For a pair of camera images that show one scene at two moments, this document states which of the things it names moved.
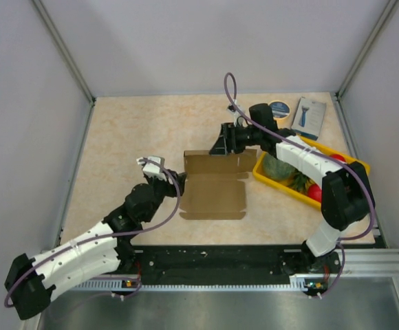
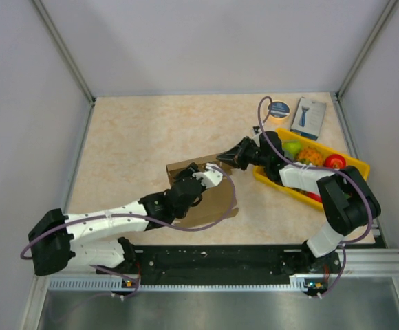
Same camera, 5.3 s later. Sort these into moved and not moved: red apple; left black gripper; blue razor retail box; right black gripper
Moved: left black gripper; right black gripper
Not moved: blue razor retail box; red apple
